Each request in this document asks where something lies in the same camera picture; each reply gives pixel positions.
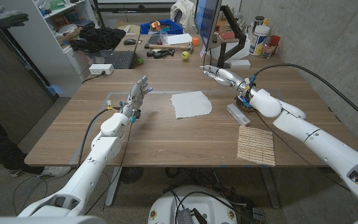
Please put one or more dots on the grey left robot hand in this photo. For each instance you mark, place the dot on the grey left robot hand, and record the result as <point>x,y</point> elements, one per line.
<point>134,99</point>

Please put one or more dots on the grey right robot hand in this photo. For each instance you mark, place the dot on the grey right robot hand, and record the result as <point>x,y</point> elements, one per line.
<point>228,77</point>

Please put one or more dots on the person's white-backed gloved hand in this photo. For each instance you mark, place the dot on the person's white-backed gloved hand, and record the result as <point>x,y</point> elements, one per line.
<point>3,17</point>

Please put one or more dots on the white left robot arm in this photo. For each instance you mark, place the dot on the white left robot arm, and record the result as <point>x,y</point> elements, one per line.
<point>85,174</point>

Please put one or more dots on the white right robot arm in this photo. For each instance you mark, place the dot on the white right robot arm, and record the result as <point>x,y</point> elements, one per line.
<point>322,143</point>

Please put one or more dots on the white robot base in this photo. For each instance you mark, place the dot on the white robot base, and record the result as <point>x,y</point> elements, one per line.
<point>166,205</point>

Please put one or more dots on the white paper towel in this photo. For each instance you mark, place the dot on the white paper towel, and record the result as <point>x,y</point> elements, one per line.
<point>191,104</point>

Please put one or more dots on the black hand tool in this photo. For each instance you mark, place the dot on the black hand tool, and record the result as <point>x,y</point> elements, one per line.
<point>162,54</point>

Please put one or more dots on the small white box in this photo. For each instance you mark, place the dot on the small white box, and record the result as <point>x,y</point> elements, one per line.
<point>239,63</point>

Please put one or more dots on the brown pinecone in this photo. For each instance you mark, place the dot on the brown pinecone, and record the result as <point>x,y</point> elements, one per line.
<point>248,108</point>

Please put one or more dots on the white barcode box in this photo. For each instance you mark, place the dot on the white barcode box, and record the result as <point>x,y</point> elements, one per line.
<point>238,114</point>

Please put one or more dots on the small green ball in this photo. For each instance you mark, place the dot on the small green ball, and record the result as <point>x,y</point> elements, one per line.
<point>140,61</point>

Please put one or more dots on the black laptop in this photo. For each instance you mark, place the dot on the black laptop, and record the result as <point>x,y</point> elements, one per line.
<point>123,59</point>

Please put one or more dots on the white shelf unit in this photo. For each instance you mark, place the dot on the white shelf unit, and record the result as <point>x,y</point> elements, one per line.
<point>36,46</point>

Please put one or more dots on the white power strip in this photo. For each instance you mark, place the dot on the white power strip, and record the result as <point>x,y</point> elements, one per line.
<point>101,69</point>

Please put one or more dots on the white wipes canister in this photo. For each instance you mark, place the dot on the white wipes canister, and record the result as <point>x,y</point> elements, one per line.
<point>258,40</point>

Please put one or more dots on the glass jar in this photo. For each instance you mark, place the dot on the glass jar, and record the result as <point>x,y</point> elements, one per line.
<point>268,49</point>

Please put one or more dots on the yellow-green tennis ball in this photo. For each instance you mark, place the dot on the yellow-green tennis ball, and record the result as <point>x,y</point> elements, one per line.
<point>185,55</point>

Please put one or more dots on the orange cube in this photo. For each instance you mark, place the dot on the orange cube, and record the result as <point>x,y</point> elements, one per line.
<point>195,41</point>

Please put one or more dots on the black computer mouse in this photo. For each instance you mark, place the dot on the black computer mouse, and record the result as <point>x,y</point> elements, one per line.
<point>130,41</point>

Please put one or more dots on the red cup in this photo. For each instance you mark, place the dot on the red cup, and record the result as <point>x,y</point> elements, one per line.
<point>275,40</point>

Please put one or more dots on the white paper sheet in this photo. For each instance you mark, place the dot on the white paper sheet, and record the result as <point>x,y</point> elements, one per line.
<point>180,39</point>

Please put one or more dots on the black keyboard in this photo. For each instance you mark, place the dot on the black keyboard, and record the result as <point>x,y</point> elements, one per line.
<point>152,40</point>

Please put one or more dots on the computer monitor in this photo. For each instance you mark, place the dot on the computer monitor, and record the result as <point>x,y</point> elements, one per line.
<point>207,18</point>

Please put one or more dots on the dark lid bottle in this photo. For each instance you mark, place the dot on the dark lid bottle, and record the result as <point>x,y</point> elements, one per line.
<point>258,21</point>

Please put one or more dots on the clear plastic cup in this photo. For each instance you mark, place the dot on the clear plastic cup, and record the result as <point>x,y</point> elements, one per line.
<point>163,38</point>

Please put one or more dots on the cardboard box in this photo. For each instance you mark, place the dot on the cardboard box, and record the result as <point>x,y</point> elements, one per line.
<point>70,36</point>

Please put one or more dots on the black cloth pile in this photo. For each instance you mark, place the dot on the black cloth pile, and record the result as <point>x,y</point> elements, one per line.
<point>99,39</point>

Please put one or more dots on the blue plastic bin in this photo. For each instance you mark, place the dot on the blue plastic bin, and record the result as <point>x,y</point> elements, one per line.
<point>174,29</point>

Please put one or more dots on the bamboo slat mat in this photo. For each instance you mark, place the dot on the bamboo slat mat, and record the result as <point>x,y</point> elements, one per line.
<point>256,146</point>

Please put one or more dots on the black round fan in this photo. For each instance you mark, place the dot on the black round fan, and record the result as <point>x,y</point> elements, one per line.
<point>131,175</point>

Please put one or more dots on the white jacket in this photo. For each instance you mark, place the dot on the white jacket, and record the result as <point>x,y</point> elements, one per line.
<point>183,12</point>

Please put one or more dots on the grey table leg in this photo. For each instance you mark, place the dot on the grey table leg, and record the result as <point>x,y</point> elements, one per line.
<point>113,186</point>
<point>270,186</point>

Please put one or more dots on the white sneaker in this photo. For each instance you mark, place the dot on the white sneaker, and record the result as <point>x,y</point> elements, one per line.
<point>54,171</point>

